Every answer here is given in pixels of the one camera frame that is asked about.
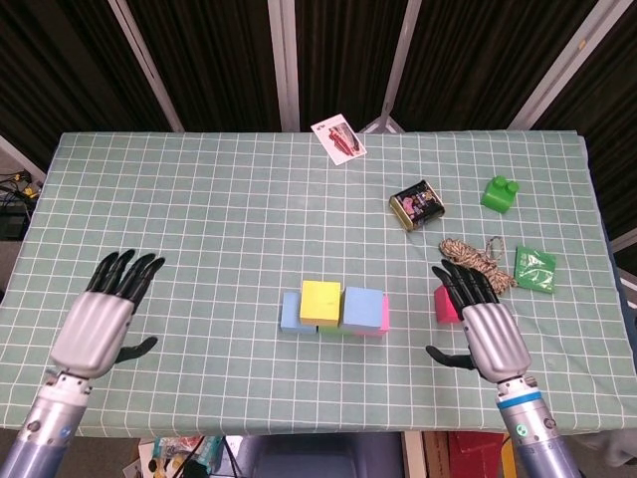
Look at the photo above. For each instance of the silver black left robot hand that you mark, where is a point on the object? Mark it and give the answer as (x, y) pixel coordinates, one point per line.
(94, 328)

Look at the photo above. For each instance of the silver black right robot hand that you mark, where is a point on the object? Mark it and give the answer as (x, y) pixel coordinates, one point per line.
(492, 338)

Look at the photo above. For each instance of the magenta red foam cube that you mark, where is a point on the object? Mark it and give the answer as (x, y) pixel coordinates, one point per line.
(444, 306)

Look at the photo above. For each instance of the pink foam cube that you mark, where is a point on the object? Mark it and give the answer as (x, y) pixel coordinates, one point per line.
(385, 313)

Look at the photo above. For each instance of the light blue foam cube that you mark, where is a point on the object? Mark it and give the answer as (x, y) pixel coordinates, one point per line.
(290, 316)
(360, 309)

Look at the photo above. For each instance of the green foam cube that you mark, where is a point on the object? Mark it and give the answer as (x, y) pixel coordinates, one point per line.
(333, 330)

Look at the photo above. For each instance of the yellow foam cube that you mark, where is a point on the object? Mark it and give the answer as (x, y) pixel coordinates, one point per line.
(321, 301)

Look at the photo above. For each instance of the green foil sachet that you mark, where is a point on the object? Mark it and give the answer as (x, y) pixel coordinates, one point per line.
(535, 269)

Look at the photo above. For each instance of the red box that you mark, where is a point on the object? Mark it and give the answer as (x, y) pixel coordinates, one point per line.
(473, 455)

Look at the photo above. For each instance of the black device box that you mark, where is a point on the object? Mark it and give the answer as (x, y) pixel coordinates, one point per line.
(12, 224)

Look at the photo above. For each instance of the green studded toy brick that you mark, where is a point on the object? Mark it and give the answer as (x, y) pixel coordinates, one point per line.
(497, 199)

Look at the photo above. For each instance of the black printed tin can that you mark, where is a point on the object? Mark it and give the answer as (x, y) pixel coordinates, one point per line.
(418, 204)

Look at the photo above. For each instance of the teal printed snack bag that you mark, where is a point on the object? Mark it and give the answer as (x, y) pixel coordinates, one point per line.
(206, 450)

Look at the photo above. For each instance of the green checked tablecloth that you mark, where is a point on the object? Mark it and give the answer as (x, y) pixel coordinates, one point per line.
(249, 209)

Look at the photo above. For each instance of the blue grey chair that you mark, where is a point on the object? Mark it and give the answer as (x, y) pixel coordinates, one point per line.
(308, 458)

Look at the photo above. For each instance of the white playing card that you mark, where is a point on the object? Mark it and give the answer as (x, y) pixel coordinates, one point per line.
(341, 139)

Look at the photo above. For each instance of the dark brown pleated curtain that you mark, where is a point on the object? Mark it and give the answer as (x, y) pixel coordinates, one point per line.
(219, 65)

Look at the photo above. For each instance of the white frame rail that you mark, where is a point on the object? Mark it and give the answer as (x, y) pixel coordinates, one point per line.
(22, 159)
(624, 241)

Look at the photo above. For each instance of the white frame post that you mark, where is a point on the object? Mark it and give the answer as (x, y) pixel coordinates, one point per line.
(284, 65)
(401, 60)
(561, 65)
(147, 65)

